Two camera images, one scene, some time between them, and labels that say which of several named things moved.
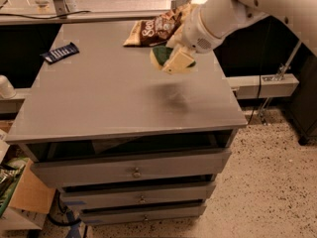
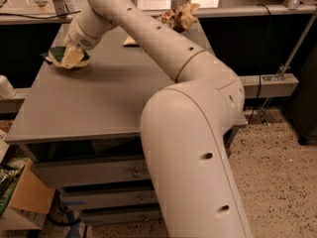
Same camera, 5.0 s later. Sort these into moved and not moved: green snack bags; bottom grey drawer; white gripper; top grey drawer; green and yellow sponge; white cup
Moved: green and yellow sponge; white gripper
Not moved: top grey drawer; white cup; green snack bags; bottom grey drawer
